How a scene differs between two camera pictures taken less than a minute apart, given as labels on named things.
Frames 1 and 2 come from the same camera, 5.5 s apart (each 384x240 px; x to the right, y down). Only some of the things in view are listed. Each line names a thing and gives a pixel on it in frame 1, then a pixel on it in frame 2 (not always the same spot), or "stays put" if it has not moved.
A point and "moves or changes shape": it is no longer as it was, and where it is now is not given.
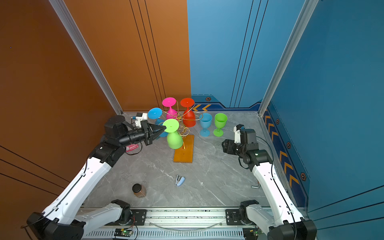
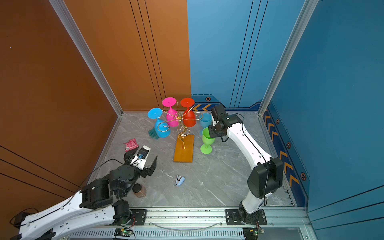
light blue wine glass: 205,120 stays put
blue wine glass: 156,113 stays put
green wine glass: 220,121 moves or changes shape
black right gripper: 228,146 to 211,133
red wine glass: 189,116 stays put
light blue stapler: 180,180 stays put
